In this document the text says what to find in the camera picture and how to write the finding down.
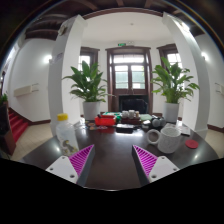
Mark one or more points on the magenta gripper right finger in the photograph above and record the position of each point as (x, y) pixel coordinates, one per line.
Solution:
(151, 168)

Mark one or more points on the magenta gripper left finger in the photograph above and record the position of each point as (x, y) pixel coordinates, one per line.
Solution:
(76, 167)

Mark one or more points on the white speckled mug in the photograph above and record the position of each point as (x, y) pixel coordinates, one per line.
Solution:
(168, 139)

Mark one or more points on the clear bottle yellow cap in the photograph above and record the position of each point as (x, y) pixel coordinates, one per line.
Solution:
(65, 132)

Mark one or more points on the red round coaster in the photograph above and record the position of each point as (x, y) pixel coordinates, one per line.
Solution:
(192, 144)

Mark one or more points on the black rectangular device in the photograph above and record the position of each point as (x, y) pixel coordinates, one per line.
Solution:
(124, 128)

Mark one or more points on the tea set tray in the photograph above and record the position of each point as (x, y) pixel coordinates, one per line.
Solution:
(130, 117)

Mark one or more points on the red plastic box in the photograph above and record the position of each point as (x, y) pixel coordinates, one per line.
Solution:
(105, 120)

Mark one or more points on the red carpet staircase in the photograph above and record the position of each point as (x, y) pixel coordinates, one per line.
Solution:
(18, 124)

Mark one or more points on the left green potted plant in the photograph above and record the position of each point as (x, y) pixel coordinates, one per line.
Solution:
(89, 86)

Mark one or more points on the green potted plant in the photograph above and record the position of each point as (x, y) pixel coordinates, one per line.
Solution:
(89, 86)
(174, 84)

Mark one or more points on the right green potted plant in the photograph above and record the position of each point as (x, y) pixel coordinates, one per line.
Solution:
(174, 84)

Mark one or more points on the brown wooden door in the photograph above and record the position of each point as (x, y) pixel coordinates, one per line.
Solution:
(129, 72)

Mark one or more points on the green exit sign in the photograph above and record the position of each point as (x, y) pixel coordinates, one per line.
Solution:
(121, 44)

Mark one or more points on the white wall air conditioner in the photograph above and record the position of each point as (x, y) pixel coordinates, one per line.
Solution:
(26, 90)

